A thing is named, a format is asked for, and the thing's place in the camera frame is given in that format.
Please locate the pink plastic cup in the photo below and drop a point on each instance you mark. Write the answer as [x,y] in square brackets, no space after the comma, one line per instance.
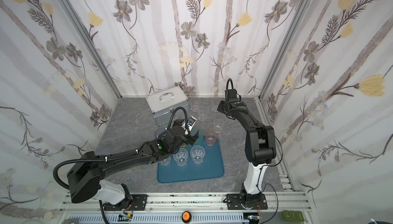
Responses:
[211,137]

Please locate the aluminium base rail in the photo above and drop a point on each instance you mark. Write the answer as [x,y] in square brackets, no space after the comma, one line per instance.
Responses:
[288,199]

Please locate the clear glass tumbler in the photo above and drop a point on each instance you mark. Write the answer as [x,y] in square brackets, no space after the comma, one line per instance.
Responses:
[197,154]
[165,162]
[203,113]
[215,103]
[181,157]
[194,104]
[218,125]

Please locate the blue plastic cup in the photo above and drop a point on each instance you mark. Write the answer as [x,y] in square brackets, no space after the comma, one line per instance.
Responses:
[160,133]

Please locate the small metal scissors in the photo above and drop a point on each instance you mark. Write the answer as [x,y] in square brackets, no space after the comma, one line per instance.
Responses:
[132,122]

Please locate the orange emergency button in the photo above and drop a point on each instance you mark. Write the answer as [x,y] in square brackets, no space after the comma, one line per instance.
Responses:
[186,217]

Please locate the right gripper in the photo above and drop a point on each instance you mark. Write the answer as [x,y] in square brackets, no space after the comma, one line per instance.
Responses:
[223,107]

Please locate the white perforated cable duct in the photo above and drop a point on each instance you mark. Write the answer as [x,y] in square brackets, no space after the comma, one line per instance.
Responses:
[157,218]

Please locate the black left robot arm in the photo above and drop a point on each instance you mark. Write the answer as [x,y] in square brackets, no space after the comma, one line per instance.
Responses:
[85,177]

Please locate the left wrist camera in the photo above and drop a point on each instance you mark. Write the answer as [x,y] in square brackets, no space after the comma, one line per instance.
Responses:
[189,124]

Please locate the teal plastic tray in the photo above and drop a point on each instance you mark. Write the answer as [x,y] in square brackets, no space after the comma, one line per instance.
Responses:
[211,167]

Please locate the silver first aid case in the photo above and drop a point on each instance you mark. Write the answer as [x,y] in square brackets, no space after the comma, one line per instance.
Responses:
[163,104]

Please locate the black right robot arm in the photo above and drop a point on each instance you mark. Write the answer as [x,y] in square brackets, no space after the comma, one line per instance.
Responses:
[260,151]

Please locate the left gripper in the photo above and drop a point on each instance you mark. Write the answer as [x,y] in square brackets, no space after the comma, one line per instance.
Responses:
[189,135]

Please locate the green circuit board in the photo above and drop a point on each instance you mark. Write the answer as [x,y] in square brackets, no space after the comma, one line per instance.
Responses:
[293,216]

